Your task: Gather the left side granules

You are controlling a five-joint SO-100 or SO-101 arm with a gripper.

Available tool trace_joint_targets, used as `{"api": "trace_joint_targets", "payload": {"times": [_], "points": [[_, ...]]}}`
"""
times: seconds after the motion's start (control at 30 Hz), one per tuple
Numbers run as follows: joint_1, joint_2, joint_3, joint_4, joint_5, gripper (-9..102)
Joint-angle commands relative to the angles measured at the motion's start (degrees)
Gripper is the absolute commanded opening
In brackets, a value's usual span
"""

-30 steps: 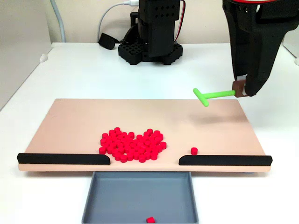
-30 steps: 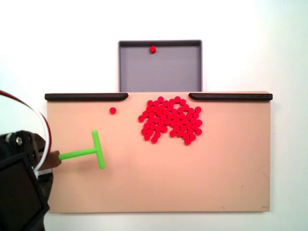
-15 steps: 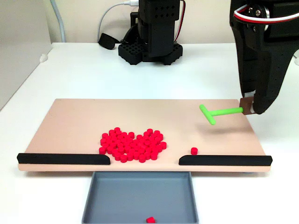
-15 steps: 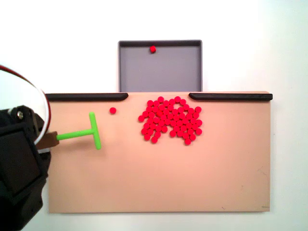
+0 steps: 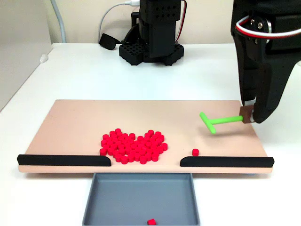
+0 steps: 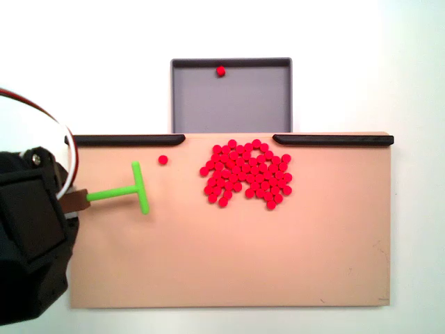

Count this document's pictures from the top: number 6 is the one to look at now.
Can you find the green T pusher brown handle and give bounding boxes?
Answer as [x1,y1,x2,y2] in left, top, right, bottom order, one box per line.
[60,161,152,215]

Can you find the beige rectangular work board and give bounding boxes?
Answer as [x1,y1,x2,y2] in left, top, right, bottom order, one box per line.
[65,131,395,310]

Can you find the red granule pile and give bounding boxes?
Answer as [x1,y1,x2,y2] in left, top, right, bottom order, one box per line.
[199,138,293,211]

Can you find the grey square collection tray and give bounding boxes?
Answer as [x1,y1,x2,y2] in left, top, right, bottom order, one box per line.
[170,57,293,134]

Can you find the white red black servo cable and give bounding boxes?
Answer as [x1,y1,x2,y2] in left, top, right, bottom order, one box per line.
[0,87,80,200]

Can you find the black board edge rail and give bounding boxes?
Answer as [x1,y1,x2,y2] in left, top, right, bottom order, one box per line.
[273,134,395,146]
[64,134,186,147]

